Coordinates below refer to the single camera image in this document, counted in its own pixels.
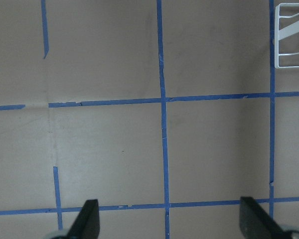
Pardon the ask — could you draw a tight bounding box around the white wire cup rack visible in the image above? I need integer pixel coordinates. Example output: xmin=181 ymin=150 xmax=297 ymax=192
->
xmin=274 ymin=2 xmax=299 ymax=69

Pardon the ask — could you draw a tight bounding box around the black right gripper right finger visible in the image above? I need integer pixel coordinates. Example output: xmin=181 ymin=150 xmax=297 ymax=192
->
xmin=239 ymin=197 xmax=287 ymax=239

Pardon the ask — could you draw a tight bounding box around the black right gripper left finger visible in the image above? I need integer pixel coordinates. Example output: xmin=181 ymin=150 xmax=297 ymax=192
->
xmin=67 ymin=199 xmax=100 ymax=239

